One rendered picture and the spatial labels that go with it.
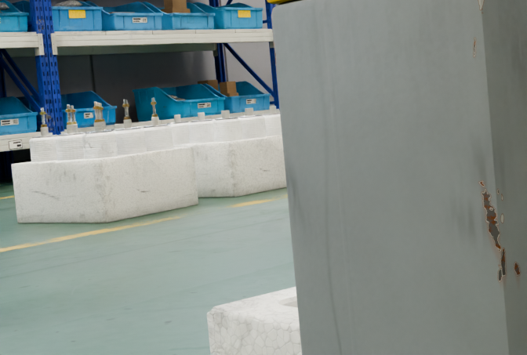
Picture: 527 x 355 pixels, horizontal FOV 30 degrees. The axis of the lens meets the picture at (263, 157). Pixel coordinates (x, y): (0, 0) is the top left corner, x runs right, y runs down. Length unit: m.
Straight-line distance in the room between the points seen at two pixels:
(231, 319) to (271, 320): 0.03
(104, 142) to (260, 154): 0.65
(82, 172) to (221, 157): 0.56
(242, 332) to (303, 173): 0.27
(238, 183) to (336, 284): 2.94
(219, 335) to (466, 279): 0.32
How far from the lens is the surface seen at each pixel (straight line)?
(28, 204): 3.01
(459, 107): 0.21
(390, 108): 0.23
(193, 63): 7.10
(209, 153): 3.22
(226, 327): 0.52
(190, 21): 6.18
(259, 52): 7.57
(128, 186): 2.83
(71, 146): 2.90
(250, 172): 3.22
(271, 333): 0.49
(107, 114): 5.68
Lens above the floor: 0.28
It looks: 3 degrees down
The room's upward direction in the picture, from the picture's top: 5 degrees counter-clockwise
